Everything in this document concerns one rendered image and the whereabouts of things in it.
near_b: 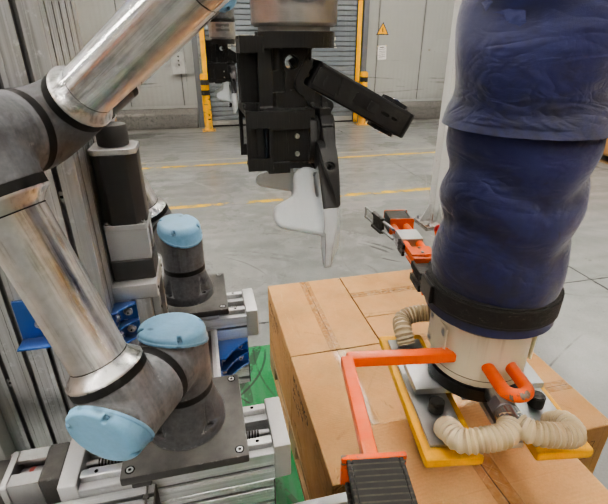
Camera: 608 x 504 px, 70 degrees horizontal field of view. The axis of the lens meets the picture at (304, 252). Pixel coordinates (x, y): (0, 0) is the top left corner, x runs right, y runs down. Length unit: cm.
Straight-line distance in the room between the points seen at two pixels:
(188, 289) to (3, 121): 74
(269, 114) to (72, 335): 42
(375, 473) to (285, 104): 44
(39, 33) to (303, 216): 55
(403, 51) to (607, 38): 1080
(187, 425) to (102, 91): 57
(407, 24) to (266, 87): 1105
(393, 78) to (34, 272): 1094
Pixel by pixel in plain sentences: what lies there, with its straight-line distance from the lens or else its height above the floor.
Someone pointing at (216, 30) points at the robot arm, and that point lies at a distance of 139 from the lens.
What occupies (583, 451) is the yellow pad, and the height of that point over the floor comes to 109.
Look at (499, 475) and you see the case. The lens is 103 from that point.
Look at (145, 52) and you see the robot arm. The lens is 63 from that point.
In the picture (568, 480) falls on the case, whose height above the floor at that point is 95.
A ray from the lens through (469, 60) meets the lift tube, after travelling 68.
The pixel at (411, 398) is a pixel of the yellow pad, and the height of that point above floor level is 110.
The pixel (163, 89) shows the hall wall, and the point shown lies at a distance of 1043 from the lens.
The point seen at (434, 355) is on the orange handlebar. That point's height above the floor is 121.
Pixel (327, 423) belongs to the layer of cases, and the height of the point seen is 54.
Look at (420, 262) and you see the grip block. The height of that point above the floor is 122.
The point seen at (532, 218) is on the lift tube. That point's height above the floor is 149.
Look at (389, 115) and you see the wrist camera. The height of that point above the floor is 165.
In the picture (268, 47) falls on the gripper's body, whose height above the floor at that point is 171.
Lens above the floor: 171
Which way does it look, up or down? 26 degrees down
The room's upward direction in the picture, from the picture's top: straight up
